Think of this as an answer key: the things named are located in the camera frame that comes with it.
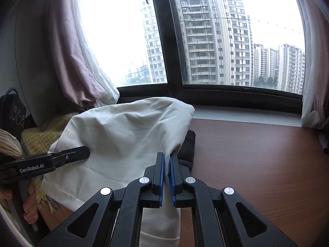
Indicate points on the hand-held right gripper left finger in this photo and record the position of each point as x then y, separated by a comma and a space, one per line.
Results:
161, 180

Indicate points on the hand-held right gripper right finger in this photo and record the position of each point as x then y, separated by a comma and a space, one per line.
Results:
172, 180

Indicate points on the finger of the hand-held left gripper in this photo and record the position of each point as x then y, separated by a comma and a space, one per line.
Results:
72, 155

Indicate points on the white pants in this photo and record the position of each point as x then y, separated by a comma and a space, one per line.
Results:
123, 139

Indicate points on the person's left hand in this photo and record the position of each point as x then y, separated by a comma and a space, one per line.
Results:
32, 203

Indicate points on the beige ribbed knit cloth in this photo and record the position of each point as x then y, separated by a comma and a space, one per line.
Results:
9, 144

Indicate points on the yellow woven blanket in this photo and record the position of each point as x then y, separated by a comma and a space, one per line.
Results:
43, 136

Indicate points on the black folded cloth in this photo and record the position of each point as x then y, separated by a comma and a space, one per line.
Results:
187, 149

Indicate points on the white sheer curtain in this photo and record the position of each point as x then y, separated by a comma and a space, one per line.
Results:
312, 82
102, 82

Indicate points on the pink curtain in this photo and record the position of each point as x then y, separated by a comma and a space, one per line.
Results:
324, 121
69, 56

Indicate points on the high-rise apartment buildings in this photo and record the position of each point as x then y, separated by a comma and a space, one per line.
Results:
205, 30

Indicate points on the dark window frame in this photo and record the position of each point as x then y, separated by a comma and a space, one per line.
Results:
174, 43

